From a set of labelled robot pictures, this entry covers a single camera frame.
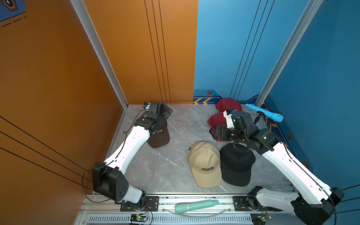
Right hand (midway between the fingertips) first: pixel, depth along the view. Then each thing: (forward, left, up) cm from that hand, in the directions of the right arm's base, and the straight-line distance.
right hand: (216, 130), depth 71 cm
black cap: (-8, -13, -19) cm, 24 cm away
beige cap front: (-8, +5, -16) cm, 19 cm away
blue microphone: (+12, -37, -4) cm, 39 cm away
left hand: (+15, +27, -1) cm, 31 cm away
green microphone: (-30, +18, -24) cm, 42 cm away
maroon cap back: (+40, -15, -20) cm, 47 cm away
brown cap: (+11, +34, -25) cm, 44 cm away
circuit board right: (-34, -21, -29) cm, 49 cm away
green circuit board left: (-34, +40, -28) cm, 60 cm away
